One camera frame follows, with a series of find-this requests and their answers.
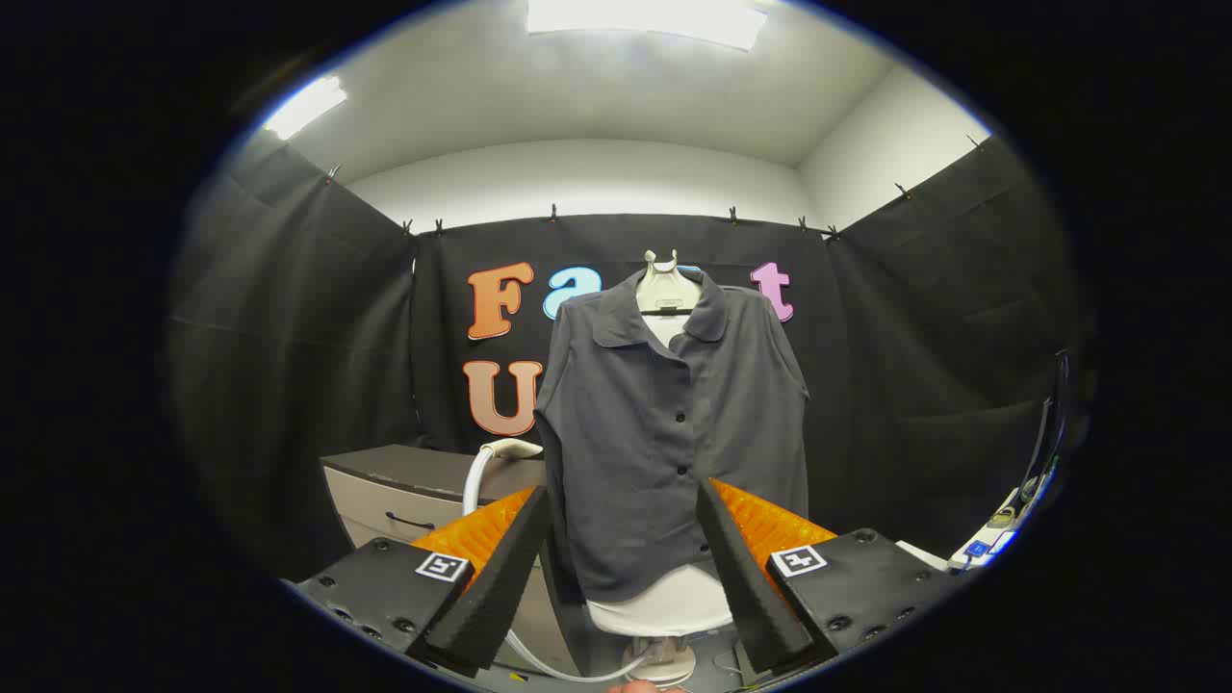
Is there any white power strip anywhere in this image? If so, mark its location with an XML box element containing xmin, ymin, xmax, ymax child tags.
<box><xmin>948</xmin><ymin>486</ymin><xmax>1026</xmax><ymax>569</ymax></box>

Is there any grey button-up shirt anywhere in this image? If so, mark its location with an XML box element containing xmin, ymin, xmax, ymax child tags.
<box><xmin>532</xmin><ymin>267</ymin><xmax>811</xmax><ymax>604</ymax></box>

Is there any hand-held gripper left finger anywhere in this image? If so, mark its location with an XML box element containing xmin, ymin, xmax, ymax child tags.
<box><xmin>284</xmin><ymin>486</ymin><xmax>550</xmax><ymax>680</ymax></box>

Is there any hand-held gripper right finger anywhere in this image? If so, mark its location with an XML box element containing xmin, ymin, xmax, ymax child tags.
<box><xmin>695</xmin><ymin>476</ymin><xmax>963</xmax><ymax>680</ymax></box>

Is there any large ceiling light panel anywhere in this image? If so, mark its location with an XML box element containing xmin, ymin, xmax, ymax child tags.
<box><xmin>525</xmin><ymin>0</ymin><xmax>771</xmax><ymax>51</ymax></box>

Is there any row of black cloth clips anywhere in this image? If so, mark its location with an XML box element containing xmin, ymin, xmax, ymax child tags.
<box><xmin>325</xmin><ymin>135</ymin><xmax>988</xmax><ymax>242</ymax></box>

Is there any grey drawer cabinet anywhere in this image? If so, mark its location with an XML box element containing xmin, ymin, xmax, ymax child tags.
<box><xmin>320</xmin><ymin>443</ymin><xmax>578</xmax><ymax>675</ymax></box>

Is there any narrow ceiling light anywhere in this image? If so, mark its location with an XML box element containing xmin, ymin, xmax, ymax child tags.
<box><xmin>262</xmin><ymin>75</ymin><xmax>347</xmax><ymax>141</ymax></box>

